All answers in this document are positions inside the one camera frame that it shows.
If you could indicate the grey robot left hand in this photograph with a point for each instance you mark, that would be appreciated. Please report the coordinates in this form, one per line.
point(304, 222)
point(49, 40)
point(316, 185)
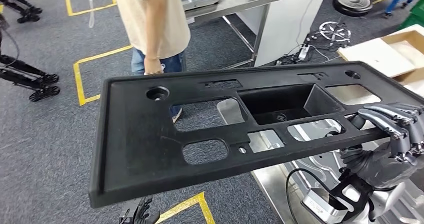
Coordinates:
point(139, 212)

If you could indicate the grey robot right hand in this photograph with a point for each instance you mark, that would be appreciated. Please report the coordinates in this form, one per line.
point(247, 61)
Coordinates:
point(377, 169)

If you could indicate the person's hand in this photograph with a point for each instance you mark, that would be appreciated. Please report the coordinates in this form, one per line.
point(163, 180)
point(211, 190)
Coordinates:
point(153, 66)

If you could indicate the black plastic panel part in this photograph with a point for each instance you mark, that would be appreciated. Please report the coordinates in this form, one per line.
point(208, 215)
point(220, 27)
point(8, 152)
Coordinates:
point(139, 156)

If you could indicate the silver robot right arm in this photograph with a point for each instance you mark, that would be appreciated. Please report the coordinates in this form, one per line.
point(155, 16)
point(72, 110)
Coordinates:
point(387, 201)

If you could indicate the person's forearm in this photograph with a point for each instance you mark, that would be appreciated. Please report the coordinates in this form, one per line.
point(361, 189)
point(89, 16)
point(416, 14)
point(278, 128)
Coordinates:
point(155, 33)

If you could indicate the person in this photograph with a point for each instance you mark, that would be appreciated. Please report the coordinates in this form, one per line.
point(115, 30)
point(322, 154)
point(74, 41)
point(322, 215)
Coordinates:
point(155, 20)

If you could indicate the black humanoid robot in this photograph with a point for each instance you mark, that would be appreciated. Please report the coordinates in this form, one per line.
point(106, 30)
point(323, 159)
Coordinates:
point(43, 93)
point(28, 13)

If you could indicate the open cardboard box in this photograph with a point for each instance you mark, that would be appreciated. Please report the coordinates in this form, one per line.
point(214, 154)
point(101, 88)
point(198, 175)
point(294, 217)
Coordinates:
point(374, 56)

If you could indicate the white power strip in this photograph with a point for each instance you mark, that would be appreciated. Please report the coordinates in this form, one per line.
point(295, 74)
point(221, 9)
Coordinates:
point(303, 52)

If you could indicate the white cabinet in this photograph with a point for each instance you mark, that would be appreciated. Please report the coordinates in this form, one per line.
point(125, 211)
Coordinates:
point(288, 23)

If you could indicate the chrome star stool base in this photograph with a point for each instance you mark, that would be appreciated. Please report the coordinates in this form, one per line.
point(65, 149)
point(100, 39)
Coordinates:
point(334, 31)

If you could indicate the black round disc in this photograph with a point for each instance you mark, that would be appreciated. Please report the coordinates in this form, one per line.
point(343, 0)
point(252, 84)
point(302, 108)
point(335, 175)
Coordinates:
point(352, 3)

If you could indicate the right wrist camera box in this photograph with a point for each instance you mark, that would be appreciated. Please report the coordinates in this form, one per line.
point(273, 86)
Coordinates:
point(318, 206)

